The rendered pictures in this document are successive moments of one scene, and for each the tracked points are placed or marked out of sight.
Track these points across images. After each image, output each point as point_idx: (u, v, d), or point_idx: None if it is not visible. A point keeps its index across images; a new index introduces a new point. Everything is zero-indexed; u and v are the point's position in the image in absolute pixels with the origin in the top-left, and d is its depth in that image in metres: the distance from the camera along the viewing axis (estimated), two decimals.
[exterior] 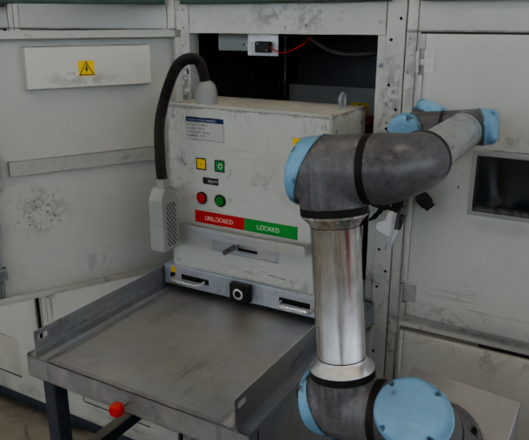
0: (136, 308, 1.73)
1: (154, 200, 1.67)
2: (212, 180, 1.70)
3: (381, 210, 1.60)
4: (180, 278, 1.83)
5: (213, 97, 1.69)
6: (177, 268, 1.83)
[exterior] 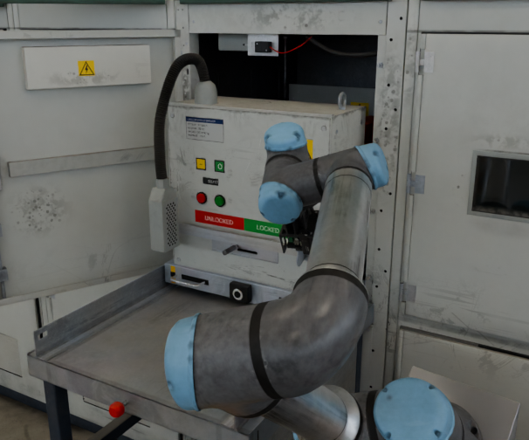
0: (136, 308, 1.73)
1: (154, 200, 1.67)
2: (212, 180, 1.70)
3: None
4: (180, 278, 1.83)
5: (213, 97, 1.69)
6: (177, 268, 1.83)
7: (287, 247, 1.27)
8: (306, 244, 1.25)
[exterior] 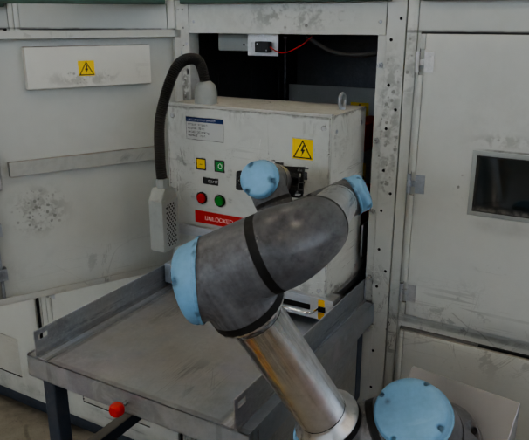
0: (136, 308, 1.73)
1: (154, 200, 1.67)
2: (212, 180, 1.70)
3: None
4: None
5: (213, 97, 1.69)
6: None
7: (303, 193, 1.45)
8: (305, 175, 1.44)
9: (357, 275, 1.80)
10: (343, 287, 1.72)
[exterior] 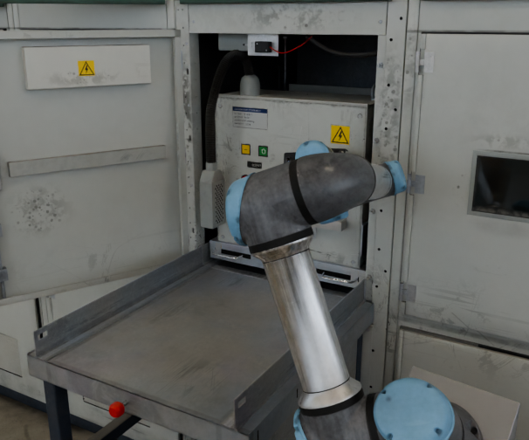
0: (136, 308, 1.73)
1: (205, 182, 1.87)
2: (256, 163, 1.89)
3: None
4: (220, 252, 2.03)
5: (257, 89, 1.88)
6: (217, 244, 2.03)
7: None
8: None
9: None
10: None
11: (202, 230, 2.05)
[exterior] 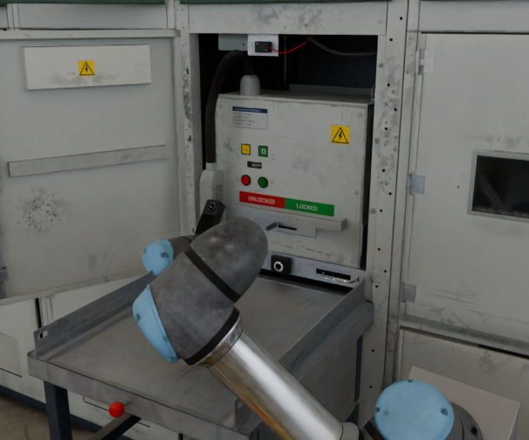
0: None
1: (205, 182, 1.87)
2: (256, 163, 1.89)
3: None
4: None
5: (257, 89, 1.88)
6: None
7: None
8: None
9: None
10: None
11: None
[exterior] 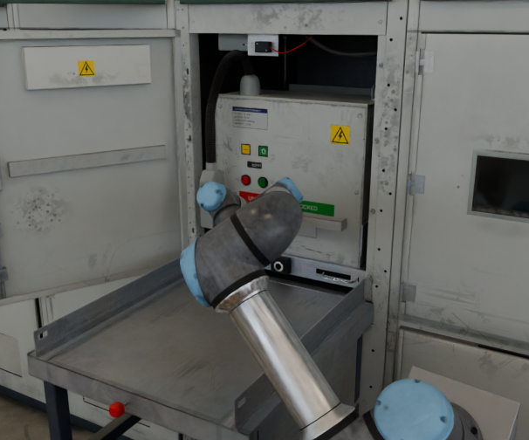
0: (136, 308, 1.73)
1: (205, 182, 1.87)
2: (256, 163, 1.89)
3: None
4: None
5: (257, 89, 1.88)
6: None
7: None
8: None
9: None
10: None
11: (202, 230, 2.05)
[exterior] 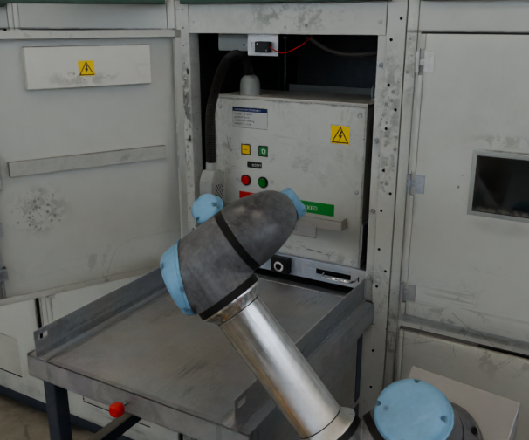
0: (136, 308, 1.73)
1: (205, 182, 1.87)
2: (256, 163, 1.89)
3: None
4: None
5: (257, 89, 1.88)
6: None
7: None
8: None
9: None
10: None
11: None
